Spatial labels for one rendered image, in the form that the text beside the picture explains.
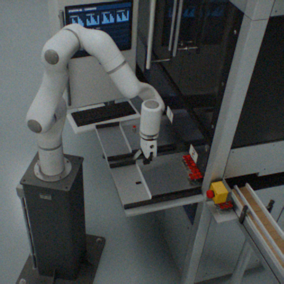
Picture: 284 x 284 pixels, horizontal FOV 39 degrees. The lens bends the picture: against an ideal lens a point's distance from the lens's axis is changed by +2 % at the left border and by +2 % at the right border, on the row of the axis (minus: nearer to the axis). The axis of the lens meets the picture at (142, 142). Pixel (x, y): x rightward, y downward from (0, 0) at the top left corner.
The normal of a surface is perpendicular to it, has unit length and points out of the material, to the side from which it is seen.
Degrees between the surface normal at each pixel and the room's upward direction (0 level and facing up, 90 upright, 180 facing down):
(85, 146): 0
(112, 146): 0
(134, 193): 0
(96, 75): 90
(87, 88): 90
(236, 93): 90
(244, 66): 90
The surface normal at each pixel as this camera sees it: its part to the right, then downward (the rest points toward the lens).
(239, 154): 0.30, 0.64
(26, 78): 0.06, -0.75
